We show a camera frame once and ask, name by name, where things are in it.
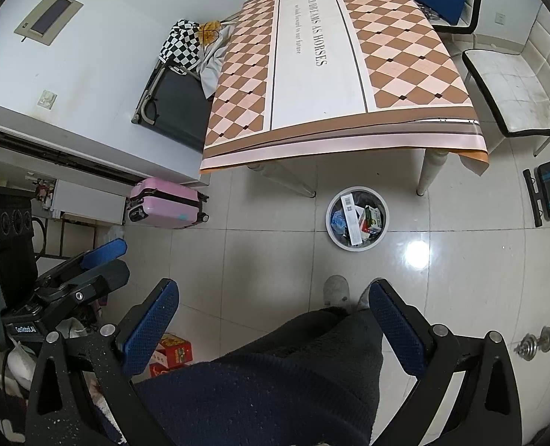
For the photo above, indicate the green and white box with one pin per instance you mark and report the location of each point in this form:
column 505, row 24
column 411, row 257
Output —
column 372, row 218

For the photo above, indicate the yellow plush item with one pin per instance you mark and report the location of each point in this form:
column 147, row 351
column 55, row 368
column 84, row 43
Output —
column 209, row 32

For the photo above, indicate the grey cloth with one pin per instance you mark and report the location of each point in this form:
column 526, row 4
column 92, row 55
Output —
column 214, row 65

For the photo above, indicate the white round trash bin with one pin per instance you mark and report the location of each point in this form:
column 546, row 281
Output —
column 337, row 240

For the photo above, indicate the white barcode box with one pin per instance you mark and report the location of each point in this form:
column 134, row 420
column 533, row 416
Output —
column 351, row 218

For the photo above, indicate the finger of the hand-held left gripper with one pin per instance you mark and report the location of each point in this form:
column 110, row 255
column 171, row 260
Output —
column 105, row 252
column 112, row 276

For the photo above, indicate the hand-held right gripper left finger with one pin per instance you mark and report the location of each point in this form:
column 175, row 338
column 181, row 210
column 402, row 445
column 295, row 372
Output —
column 149, row 330

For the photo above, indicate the black white checkered cloth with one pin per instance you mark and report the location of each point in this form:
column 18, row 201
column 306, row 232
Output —
column 179, row 46

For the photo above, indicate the red printed cardboard box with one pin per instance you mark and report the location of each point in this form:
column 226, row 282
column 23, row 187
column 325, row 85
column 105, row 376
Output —
column 175, row 351

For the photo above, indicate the grey slipper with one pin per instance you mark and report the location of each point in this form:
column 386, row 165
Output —
column 336, row 290
column 364, row 298

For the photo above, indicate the beige wall panel box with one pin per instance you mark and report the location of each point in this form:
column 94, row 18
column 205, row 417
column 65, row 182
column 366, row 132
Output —
column 47, row 16

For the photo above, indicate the metal dumbbell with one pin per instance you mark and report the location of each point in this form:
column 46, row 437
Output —
column 546, row 337

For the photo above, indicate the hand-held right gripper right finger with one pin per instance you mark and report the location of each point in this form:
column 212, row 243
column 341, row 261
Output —
column 395, row 330

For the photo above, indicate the diamond pattern tablecloth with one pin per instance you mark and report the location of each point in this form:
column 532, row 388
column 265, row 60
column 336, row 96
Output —
column 316, row 79

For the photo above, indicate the blue wrapper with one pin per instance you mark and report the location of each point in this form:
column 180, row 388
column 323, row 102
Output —
column 337, row 220

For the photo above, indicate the white low cabinet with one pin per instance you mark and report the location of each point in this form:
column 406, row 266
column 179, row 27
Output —
column 89, row 202

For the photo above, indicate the white wall socket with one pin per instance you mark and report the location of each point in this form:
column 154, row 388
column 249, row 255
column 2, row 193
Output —
column 47, row 99
column 500, row 18

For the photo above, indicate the pink suitcase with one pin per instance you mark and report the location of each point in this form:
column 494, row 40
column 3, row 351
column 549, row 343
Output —
column 168, row 204

